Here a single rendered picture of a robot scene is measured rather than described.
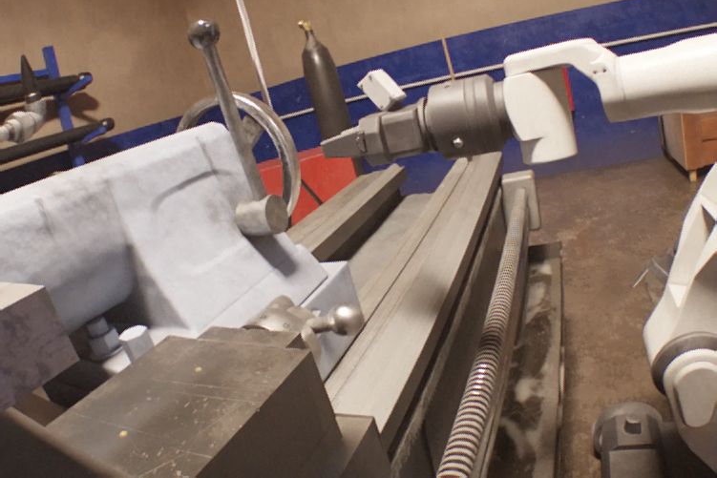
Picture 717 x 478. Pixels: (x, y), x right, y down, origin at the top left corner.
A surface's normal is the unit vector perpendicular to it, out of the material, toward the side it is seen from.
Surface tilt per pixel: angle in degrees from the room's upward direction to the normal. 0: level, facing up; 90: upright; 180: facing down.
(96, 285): 115
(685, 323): 90
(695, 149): 90
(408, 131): 90
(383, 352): 36
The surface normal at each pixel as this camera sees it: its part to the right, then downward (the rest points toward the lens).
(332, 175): -0.08, 0.21
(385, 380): 0.29, -0.86
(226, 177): 0.78, -0.38
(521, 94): -0.44, 0.17
